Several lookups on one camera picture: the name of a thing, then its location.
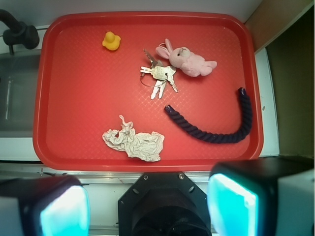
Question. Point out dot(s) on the silver key bunch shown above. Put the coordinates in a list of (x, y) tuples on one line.
[(162, 75)]

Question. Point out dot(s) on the grey toy faucet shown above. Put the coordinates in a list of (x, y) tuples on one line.
[(18, 32)]

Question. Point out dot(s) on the yellow rubber duck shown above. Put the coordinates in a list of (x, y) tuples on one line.
[(111, 41)]

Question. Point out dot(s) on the pink plush bunny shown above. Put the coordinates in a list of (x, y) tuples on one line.
[(184, 59)]

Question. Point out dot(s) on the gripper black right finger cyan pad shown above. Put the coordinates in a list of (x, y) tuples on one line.
[(263, 197)]

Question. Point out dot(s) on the brown cardboard panel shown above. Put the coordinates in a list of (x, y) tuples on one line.
[(272, 18)]

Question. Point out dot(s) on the crumpled white cloth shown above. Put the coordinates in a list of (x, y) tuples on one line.
[(144, 146)]

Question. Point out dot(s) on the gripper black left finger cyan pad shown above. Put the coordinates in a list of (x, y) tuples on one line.
[(49, 206)]

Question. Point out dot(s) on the grey toy sink basin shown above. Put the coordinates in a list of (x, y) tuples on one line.
[(18, 83)]

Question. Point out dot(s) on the red plastic tray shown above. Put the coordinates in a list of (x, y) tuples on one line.
[(83, 87)]

